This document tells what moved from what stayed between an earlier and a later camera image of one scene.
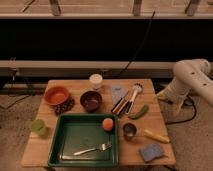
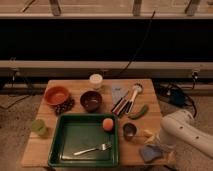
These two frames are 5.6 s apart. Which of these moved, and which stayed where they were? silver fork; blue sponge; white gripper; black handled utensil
Moved: white gripper
Stayed: black handled utensil; blue sponge; silver fork
